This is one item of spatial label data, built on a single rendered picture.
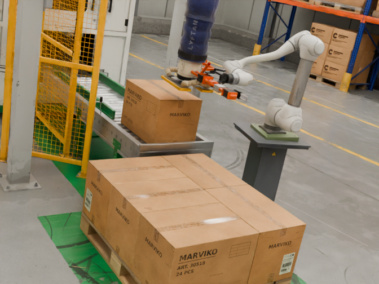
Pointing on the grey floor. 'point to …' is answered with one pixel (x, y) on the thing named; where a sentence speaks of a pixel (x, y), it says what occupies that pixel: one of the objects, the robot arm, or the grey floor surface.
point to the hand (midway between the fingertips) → (208, 78)
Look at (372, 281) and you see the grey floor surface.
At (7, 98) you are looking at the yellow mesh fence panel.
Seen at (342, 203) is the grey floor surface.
